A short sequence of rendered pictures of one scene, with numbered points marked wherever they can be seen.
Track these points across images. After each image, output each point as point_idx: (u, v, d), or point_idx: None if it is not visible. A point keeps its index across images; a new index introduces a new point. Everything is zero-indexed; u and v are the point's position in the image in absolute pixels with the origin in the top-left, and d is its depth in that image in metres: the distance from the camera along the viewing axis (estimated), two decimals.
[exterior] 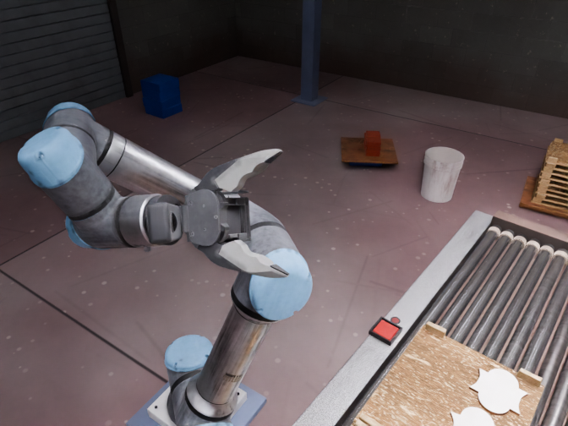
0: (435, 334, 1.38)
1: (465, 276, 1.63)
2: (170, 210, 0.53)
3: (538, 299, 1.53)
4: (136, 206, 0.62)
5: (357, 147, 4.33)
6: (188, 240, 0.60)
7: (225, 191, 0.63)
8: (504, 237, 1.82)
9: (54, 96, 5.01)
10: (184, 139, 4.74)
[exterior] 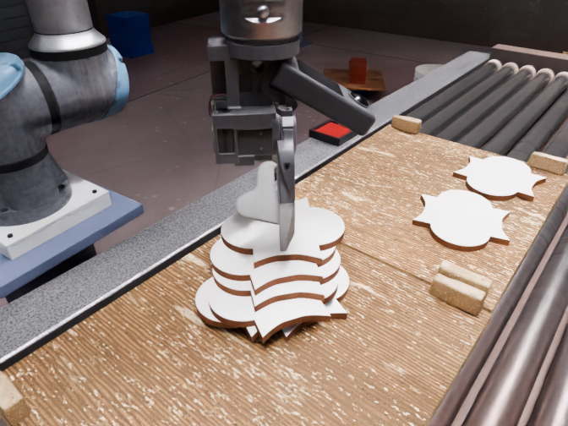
0: (405, 129, 0.93)
1: (452, 94, 1.19)
2: None
3: (555, 109, 1.08)
4: None
5: (341, 76, 3.88)
6: (292, 111, 0.44)
7: None
8: (506, 67, 1.37)
9: (11, 31, 4.56)
10: (152, 75, 4.29)
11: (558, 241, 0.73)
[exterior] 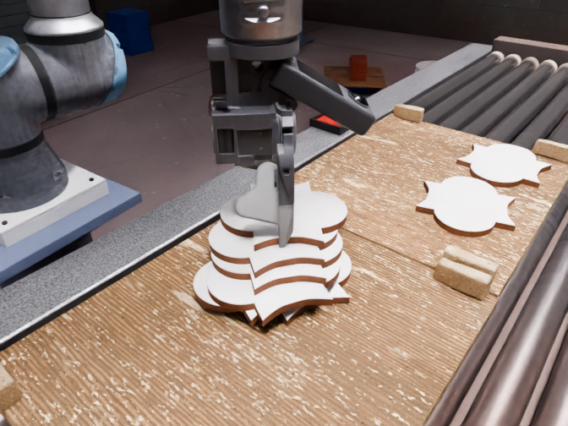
0: (407, 118, 0.92)
1: (455, 84, 1.17)
2: None
3: (559, 99, 1.07)
4: None
5: (341, 73, 3.86)
6: (292, 111, 0.44)
7: None
8: (509, 58, 1.36)
9: (10, 29, 4.55)
10: (151, 73, 4.27)
11: (564, 229, 0.72)
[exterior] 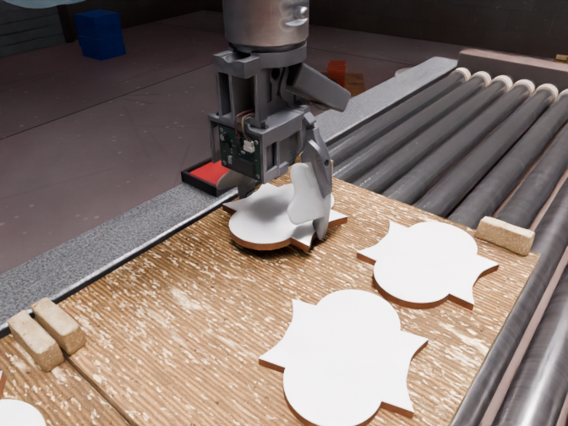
0: None
1: (399, 115, 0.91)
2: (312, 101, 0.52)
3: (530, 138, 0.81)
4: None
5: None
6: (308, 106, 0.45)
7: None
8: (475, 77, 1.10)
9: None
10: (119, 79, 4.02)
11: (516, 370, 0.46)
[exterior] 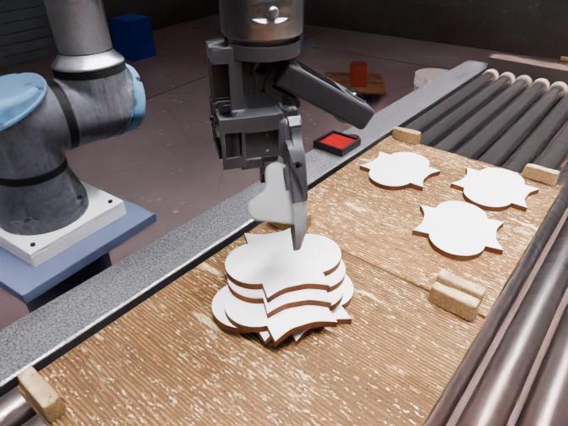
0: (406, 141, 0.98)
1: (450, 104, 1.23)
2: None
3: (549, 120, 1.13)
4: None
5: (342, 79, 3.92)
6: (297, 110, 0.45)
7: None
8: (503, 76, 1.41)
9: (14, 35, 4.60)
10: (155, 79, 4.33)
11: (550, 249, 0.78)
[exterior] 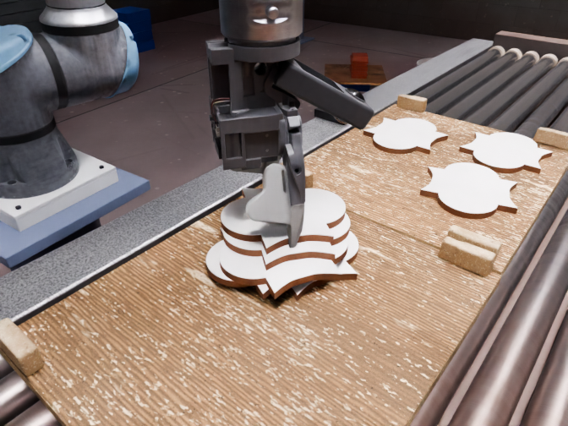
0: (411, 108, 0.94)
1: (456, 77, 1.19)
2: None
3: (559, 91, 1.08)
4: None
5: (343, 71, 3.88)
6: (297, 111, 0.45)
7: None
8: (510, 52, 1.37)
9: None
10: (153, 71, 4.29)
11: (565, 214, 0.73)
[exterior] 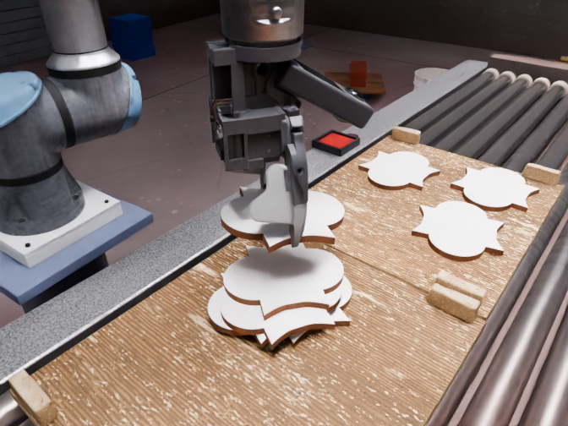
0: (405, 140, 0.97)
1: (450, 103, 1.22)
2: None
3: (550, 119, 1.12)
4: None
5: (341, 79, 3.91)
6: (298, 111, 0.45)
7: None
8: (503, 75, 1.40)
9: (13, 35, 4.59)
10: (154, 78, 4.32)
11: (551, 250, 0.77)
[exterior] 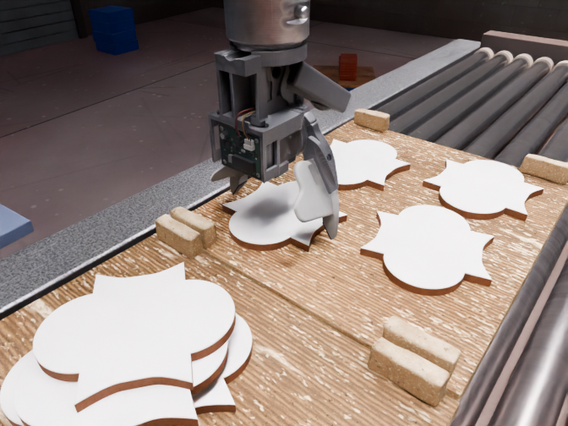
0: (370, 127, 0.76)
1: (434, 85, 1.01)
2: (313, 101, 0.52)
3: (555, 102, 0.90)
4: None
5: (331, 73, 3.70)
6: (308, 106, 0.45)
7: None
8: (499, 55, 1.19)
9: None
10: (134, 72, 4.11)
11: (559, 272, 0.56)
